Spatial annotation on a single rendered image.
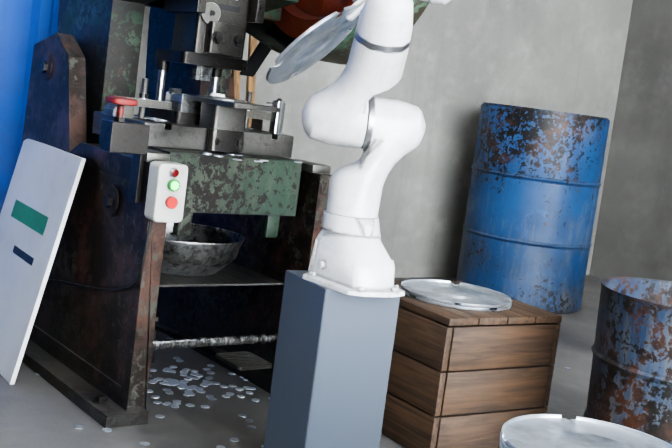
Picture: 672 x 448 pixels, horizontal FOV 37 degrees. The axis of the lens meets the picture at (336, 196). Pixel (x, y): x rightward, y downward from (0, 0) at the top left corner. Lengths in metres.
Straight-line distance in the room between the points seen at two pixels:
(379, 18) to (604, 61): 3.87
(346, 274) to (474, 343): 0.55
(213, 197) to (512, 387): 0.88
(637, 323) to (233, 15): 1.27
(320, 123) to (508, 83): 3.20
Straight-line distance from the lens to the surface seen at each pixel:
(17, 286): 2.82
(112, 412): 2.46
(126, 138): 2.36
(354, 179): 2.03
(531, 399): 2.64
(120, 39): 2.81
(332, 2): 2.90
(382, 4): 1.92
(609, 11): 5.72
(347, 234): 2.03
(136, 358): 2.44
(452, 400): 2.46
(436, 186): 4.89
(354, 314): 2.04
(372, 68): 1.96
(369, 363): 2.10
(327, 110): 2.02
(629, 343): 2.31
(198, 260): 2.63
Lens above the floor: 0.84
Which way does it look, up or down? 6 degrees down
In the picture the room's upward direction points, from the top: 8 degrees clockwise
